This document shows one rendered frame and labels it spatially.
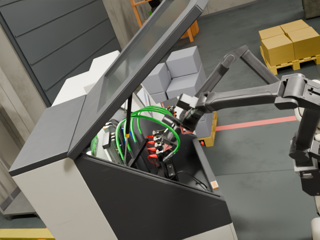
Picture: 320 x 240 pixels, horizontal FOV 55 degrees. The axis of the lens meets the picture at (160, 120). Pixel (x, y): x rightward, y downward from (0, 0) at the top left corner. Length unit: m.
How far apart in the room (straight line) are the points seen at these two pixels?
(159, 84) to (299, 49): 2.48
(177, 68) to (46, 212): 2.54
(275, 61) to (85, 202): 4.08
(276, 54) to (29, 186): 4.21
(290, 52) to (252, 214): 2.94
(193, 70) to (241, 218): 1.76
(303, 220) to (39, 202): 1.98
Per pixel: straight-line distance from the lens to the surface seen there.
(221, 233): 1.74
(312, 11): 7.51
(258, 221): 2.76
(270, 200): 2.91
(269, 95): 1.05
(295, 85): 1.02
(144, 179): 1.44
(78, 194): 1.49
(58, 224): 1.63
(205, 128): 3.59
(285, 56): 5.09
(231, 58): 1.60
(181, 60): 3.63
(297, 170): 1.56
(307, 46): 5.12
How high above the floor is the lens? 2.05
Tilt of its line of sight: 26 degrees down
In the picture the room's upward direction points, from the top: 21 degrees counter-clockwise
